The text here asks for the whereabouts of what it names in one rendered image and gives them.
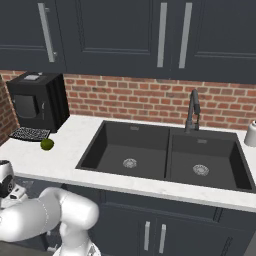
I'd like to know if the dark panel under sink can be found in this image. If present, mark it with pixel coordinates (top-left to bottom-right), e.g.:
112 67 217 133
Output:
99 189 224 222

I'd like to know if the silver wall cupboard handle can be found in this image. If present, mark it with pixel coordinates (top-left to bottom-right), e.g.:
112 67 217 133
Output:
156 2 169 69
178 2 194 70
37 2 58 64

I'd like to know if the white jar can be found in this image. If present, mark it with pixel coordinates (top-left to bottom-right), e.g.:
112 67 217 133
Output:
243 119 256 148

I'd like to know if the dark wall cupboard door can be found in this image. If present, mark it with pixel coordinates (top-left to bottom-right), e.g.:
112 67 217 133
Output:
0 0 67 74
170 0 256 85
54 0 174 80

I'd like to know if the dark open drawer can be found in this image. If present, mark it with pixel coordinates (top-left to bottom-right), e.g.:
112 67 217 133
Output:
13 176 68 201

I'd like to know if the dark grey tap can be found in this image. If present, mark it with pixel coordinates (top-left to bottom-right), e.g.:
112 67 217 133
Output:
184 88 202 134

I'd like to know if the dark base cupboard door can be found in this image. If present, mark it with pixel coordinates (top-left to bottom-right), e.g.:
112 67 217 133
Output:
153 213 248 256
89 203 157 256

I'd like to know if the black coffee machine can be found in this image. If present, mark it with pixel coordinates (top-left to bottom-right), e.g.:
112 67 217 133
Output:
6 71 71 143

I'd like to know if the silver base cupboard handle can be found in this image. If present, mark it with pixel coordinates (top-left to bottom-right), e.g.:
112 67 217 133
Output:
143 220 152 252
158 223 167 255

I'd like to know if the green lime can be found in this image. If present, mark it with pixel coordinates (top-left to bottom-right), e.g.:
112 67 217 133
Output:
40 137 55 152

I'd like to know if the black double sink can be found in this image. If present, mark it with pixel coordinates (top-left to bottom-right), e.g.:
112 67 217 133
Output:
75 119 256 195

